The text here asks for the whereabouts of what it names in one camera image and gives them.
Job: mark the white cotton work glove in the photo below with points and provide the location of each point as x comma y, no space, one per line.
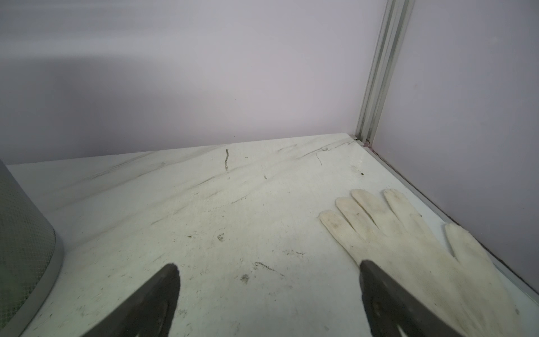
459,285

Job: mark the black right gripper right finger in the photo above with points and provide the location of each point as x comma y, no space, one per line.
392,311

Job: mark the right aluminium frame post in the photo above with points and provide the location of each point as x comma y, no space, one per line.
396,17

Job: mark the grey mesh waste bin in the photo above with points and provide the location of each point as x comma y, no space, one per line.
31,257

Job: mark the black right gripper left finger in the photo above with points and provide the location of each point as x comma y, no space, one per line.
149,311

